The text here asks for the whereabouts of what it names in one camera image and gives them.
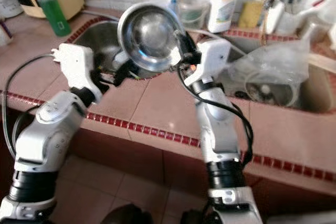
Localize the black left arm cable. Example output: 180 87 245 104
3 54 64 159

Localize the black robot foot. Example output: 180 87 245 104
101 205 154 224
180 209 212 224

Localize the round steel basin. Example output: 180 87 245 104
117 3 184 72

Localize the black robot left foot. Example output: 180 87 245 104
101 205 154 224

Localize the white printed mug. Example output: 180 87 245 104
0 18 12 47

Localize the large yellow sponge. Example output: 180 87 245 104
237 0 264 29

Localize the black robot right foot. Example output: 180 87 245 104
180 209 212 224

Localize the green liquid bottle blue cap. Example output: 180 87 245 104
34 0 72 37

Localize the stainless steel sink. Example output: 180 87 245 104
219 29 336 115
66 16 190 81

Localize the clear plastic bag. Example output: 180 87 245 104
220 38 313 96

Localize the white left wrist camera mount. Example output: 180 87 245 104
51 42 101 92

